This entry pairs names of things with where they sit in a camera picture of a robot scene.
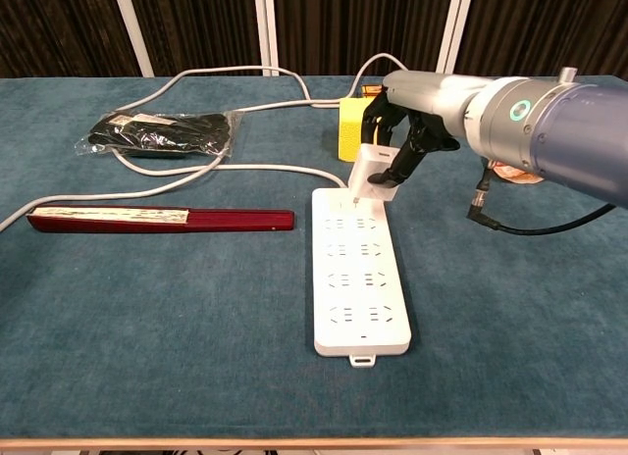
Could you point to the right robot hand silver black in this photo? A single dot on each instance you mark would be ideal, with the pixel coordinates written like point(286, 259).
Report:
point(432, 94)

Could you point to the white plug adapter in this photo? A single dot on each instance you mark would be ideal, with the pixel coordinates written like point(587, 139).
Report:
point(365, 168)

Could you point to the white power strip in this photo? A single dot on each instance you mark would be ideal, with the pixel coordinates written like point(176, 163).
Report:
point(363, 288)

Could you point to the yellow red small box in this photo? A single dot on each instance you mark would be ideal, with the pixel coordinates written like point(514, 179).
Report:
point(370, 89)

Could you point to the yellow sponge block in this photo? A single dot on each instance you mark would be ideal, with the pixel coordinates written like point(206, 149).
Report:
point(349, 131)

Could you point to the brown sauce pouch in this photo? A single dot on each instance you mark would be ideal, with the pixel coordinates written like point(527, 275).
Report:
point(515, 174)

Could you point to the dark red folding fan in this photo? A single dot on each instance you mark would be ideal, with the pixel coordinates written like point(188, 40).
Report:
point(235, 220)

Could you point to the black items in plastic bag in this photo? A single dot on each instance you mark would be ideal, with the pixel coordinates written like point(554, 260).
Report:
point(162, 131)

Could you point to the blue felt table mat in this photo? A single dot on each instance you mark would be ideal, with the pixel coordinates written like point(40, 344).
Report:
point(147, 327)

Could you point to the white metal frame post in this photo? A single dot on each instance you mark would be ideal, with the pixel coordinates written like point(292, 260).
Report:
point(454, 28)
point(267, 28)
point(132, 28)

